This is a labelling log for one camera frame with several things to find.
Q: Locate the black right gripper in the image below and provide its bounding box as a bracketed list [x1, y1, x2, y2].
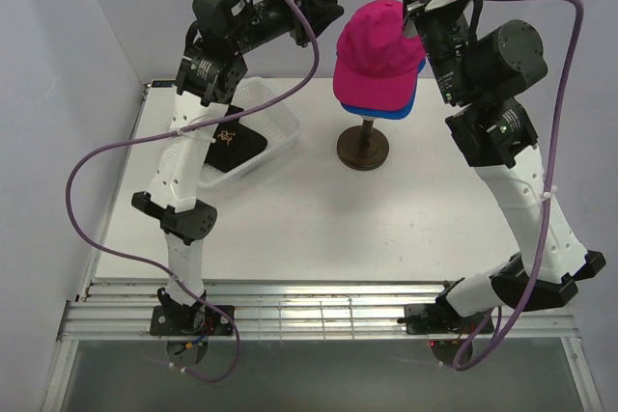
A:
[401, 0, 475, 105]

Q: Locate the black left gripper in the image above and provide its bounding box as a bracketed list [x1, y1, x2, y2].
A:
[228, 0, 344, 55]

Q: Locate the magenta baseball cap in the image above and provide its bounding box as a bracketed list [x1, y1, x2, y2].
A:
[332, 0, 426, 113]

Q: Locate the blue baseball cap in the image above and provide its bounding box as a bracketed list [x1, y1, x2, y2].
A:
[332, 58, 426, 120]

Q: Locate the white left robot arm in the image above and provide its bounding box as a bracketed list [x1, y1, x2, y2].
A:
[131, 0, 309, 335]

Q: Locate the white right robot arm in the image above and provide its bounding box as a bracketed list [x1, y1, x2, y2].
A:
[404, 0, 605, 332]

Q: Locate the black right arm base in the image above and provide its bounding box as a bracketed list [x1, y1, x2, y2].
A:
[397, 303, 486, 340]

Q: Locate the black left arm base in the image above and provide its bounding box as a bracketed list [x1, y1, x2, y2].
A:
[149, 288, 235, 337]

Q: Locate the white plastic basket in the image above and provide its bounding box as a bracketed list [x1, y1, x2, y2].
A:
[198, 77, 303, 190]

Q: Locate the dark wooden mannequin stand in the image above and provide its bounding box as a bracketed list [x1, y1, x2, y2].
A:
[336, 120, 390, 171]

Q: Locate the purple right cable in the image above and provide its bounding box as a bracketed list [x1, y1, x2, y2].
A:
[453, 0, 586, 371]

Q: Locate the purple cable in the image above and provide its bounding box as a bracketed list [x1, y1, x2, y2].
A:
[65, 0, 321, 381]
[453, 0, 586, 371]

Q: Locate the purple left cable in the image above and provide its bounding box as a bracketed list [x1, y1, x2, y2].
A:
[65, 0, 321, 381]

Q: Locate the aluminium rail frame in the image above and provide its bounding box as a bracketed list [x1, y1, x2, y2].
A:
[43, 79, 585, 411]

